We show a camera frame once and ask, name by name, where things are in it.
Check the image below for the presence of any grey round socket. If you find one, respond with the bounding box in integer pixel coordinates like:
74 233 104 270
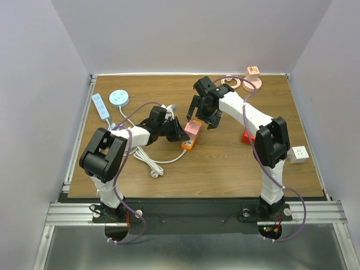
109 89 130 107

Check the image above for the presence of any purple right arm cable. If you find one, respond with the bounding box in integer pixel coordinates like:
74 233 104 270
212 77 307 242

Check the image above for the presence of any white cube adapter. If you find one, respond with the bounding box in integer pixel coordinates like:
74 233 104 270
287 146 309 164

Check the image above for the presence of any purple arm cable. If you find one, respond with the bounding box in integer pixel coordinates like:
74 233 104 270
212 77 307 242
105 101 167 245

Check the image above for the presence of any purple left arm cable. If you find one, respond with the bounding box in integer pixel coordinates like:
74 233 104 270
105 101 167 245

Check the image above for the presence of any light blue power strip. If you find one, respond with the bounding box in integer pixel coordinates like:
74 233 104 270
91 93 110 122

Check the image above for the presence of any red cube adapter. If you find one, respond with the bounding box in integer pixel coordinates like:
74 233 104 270
241 131 255 145

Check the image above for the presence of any aluminium frame rail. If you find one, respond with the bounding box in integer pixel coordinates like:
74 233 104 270
45 201 348 226

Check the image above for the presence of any orange power strip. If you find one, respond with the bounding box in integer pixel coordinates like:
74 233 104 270
181 126 202 151

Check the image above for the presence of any pink cube adapter with drawing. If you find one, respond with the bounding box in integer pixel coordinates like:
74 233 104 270
245 66 260 82

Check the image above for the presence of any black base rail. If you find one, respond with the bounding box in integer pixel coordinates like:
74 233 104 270
47 198 293 240

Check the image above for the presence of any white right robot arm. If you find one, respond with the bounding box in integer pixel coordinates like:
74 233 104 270
186 76 290 219

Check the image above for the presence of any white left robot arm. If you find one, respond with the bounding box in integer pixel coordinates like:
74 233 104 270
79 106 190 222

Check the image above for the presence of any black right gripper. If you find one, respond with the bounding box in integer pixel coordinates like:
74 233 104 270
187 94 222 129

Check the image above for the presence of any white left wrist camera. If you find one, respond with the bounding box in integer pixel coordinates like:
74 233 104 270
161 104 177 121

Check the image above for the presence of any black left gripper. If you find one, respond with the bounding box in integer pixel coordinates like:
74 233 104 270
157 116 190 142

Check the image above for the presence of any white orange strip cable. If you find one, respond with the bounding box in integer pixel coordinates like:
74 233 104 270
133 147 188 178

